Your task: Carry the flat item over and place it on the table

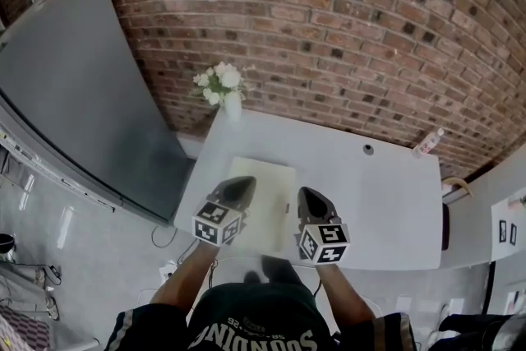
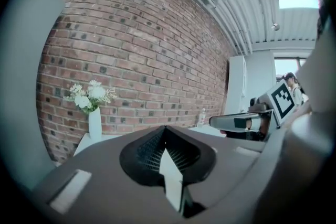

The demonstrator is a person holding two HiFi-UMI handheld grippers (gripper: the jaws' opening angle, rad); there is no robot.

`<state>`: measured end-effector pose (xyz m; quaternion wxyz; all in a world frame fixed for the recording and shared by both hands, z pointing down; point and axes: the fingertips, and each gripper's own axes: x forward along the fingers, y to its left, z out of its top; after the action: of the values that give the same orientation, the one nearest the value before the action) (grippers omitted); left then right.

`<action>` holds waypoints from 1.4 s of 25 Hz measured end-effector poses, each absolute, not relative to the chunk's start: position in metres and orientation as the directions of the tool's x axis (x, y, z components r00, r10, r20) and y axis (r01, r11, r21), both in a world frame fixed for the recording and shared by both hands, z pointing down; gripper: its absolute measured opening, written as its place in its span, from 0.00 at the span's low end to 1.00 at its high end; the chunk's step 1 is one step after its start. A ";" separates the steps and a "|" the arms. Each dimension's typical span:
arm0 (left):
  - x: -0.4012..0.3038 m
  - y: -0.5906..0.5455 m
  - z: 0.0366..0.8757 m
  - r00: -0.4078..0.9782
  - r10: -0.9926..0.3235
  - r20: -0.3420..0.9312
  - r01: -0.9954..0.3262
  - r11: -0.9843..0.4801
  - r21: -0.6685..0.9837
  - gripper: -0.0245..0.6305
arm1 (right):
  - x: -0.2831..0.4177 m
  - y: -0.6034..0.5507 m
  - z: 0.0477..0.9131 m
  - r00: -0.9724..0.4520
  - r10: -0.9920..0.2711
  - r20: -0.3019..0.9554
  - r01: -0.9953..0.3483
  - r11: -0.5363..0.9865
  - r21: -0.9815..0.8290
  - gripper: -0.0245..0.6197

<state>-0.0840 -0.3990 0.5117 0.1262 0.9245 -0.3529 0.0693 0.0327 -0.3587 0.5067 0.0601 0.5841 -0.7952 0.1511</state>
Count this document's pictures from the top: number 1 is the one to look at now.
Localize clear bottle with red label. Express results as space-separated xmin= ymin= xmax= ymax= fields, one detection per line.
xmin=411 ymin=127 xmax=446 ymax=159

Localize white flowers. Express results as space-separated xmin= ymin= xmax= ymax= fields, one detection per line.
xmin=189 ymin=61 xmax=248 ymax=108

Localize grey floor cable loop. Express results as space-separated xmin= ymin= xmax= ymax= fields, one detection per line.
xmin=150 ymin=223 xmax=179 ymax=248

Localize pale green board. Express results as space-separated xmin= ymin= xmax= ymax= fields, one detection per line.
xmin=228 ymin=155 xmax=298 ymax=254

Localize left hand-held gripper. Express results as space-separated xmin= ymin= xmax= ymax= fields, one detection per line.
xmin=191 ymin=175 xmax=258 ymax=247

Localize white vase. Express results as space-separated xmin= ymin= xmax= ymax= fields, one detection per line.
xmin=222 ymin=90 xmax=243 ymax=122

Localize pink checkered tablecloth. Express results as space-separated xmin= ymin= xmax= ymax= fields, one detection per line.
xmin=0 ymin=301 xmax=53 ymax=351

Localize person's right forearm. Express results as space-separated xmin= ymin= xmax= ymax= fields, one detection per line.
xmin=313 ymin=262 xmax=377 ymax=322

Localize wooden chair with dark seat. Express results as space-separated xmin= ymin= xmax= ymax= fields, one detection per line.
xmin=441 ymin=176 xmax=474 ymax=252

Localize black bag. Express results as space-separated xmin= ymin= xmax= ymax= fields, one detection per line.
xmin=436 ymin=312 xmax=526 ymax=351

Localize white side cabinet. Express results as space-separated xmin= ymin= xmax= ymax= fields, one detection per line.
xmin=443 ymin=154 xmax=526 ymax=271

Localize grey refrigerator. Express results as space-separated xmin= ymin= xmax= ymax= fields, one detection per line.
xmin=0 ymin=0 xmax=198 ymax=228

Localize person's left forearm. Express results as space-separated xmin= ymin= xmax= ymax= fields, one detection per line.
xmin=149 ymin=244 xmax=221 ymax=307

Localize person's dark green shirt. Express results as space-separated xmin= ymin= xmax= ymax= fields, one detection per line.
xmin=104 ymin=281 xmax=417 ymax=351

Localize white table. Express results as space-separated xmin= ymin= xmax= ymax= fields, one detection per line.
xmin=173 ymin=108 xmax=445 ymax=272

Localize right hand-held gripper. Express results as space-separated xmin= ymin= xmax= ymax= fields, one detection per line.
xmin=294 ymin=186 xmax=352 ymax=266

